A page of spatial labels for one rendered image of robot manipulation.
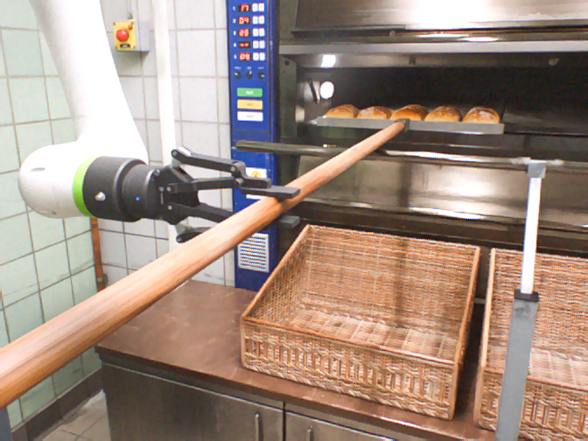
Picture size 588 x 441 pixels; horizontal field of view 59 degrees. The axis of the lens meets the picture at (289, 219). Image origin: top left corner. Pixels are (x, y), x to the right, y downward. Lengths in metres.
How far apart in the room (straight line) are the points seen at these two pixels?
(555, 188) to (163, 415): 1.28
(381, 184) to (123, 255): 1.12
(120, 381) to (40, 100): 1.02
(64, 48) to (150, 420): 1.12
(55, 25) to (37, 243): 1.29
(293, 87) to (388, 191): 0.45
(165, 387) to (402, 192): 0.90
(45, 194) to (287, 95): 1.06
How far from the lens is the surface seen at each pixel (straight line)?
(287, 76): 1.71
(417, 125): 1.60
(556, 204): 1.62
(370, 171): 1.66
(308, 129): 1.69
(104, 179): 0.74
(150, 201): 0.72
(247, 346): 1.45
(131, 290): 0.41
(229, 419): 1.51
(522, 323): 1.08
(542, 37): 1.43
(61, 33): 0.90
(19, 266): 2.06
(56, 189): 0.79
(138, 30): 1.92
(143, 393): 1.64
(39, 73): 2.08
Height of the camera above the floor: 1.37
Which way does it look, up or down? 17 degrees down
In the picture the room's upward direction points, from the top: straight up
